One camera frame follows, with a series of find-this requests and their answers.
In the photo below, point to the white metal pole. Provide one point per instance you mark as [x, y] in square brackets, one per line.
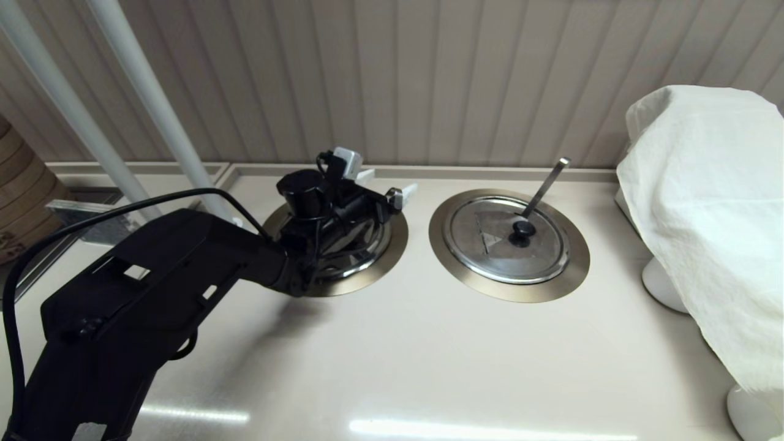
[147, 86]
[55, 86]

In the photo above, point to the bamboo steamer stack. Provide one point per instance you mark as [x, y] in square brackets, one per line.
[24, 190]

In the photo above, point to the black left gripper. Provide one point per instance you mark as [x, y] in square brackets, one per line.
[306, 202]

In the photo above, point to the black glass panel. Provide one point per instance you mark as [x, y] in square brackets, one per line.
[101, 196]

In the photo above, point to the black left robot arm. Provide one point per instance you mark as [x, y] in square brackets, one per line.
[153, 306]

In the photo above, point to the white ceramic jar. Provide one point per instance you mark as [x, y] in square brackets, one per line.
[661, 288]
[750, 416]

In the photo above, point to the white cloth cover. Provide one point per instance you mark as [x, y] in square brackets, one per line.
[704, 214]

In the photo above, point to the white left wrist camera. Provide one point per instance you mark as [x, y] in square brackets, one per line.
[346, 162]

